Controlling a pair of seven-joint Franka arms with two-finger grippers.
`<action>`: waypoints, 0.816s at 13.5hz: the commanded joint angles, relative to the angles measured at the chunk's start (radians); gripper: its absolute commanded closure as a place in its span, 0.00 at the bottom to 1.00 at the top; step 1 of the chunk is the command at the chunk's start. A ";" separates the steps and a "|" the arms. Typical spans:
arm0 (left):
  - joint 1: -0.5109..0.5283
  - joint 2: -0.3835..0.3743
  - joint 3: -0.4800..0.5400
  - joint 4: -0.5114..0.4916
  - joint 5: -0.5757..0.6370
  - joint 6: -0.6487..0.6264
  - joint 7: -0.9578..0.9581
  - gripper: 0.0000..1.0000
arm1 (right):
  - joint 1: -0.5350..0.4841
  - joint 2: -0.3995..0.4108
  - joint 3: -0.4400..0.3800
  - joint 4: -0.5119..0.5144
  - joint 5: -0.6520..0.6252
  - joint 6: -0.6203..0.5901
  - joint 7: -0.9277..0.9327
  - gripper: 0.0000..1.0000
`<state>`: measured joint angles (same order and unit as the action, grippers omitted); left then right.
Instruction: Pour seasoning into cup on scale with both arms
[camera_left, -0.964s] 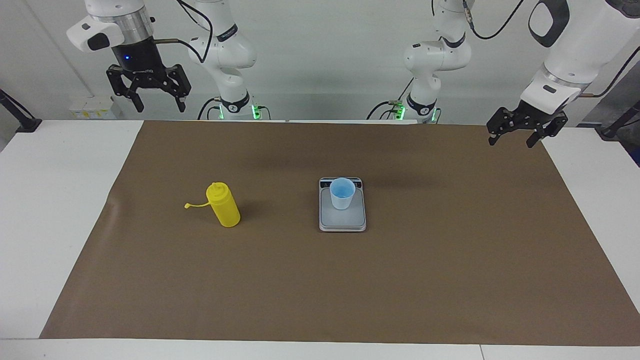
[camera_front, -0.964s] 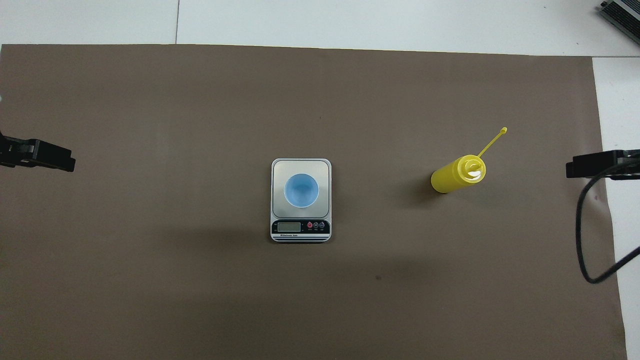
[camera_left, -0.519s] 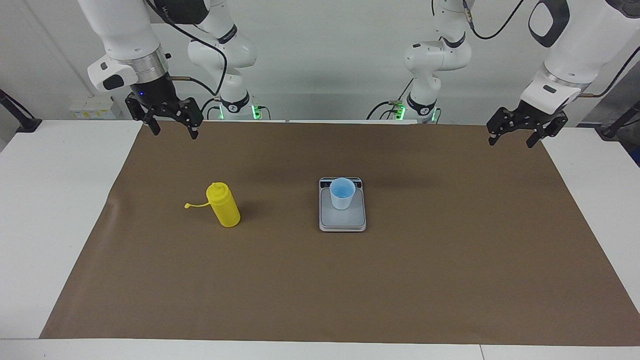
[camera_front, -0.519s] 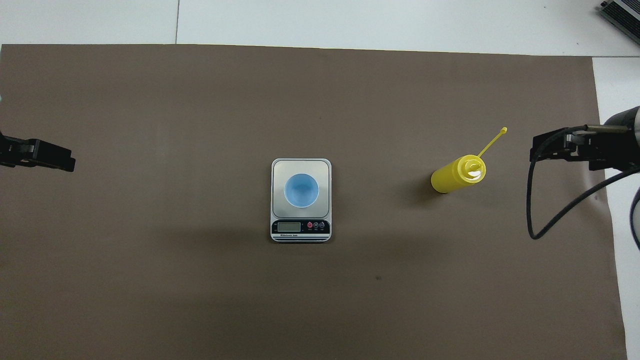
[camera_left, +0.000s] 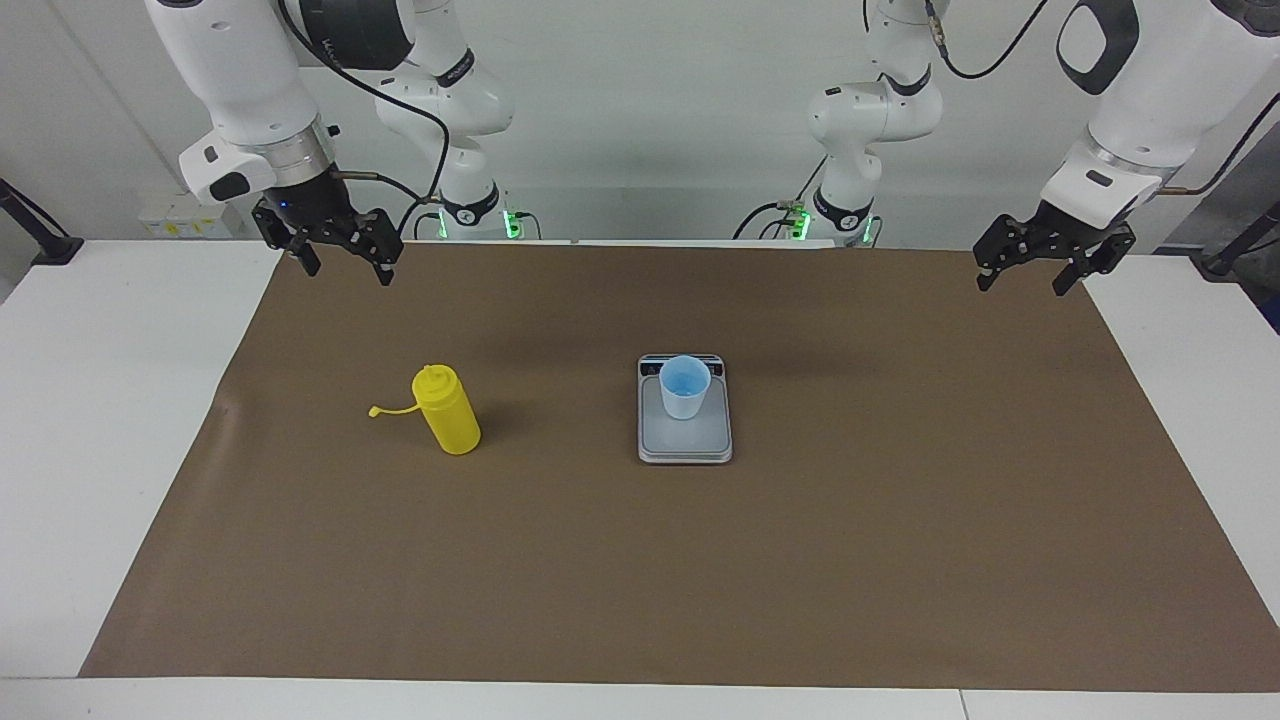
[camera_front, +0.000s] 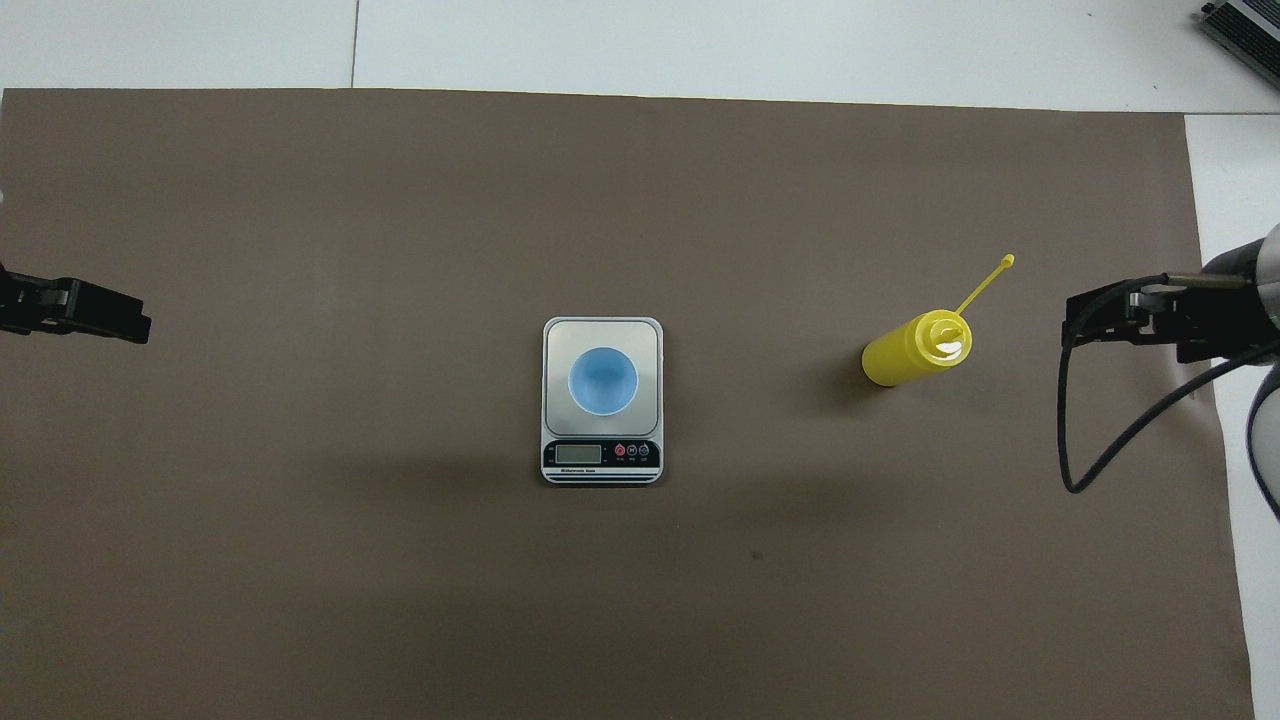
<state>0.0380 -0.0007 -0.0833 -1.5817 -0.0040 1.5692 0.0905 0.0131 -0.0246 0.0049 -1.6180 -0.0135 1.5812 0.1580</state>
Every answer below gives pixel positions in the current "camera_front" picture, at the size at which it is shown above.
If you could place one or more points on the yellow squeeze bottle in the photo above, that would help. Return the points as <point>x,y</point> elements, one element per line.
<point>905,358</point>

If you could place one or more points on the brown table mat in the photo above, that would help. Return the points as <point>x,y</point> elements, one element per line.
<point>300,550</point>

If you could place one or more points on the grey ribbed metal device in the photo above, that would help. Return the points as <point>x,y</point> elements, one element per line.
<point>1245,30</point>

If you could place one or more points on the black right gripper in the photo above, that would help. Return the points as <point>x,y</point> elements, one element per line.
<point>1235,300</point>

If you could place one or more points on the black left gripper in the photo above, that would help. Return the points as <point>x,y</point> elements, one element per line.
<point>5,285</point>

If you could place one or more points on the silver digital kitchen scale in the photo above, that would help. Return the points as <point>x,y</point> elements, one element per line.
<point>602,450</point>

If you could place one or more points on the light blue paper cup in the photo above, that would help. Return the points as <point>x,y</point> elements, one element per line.
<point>603,380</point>

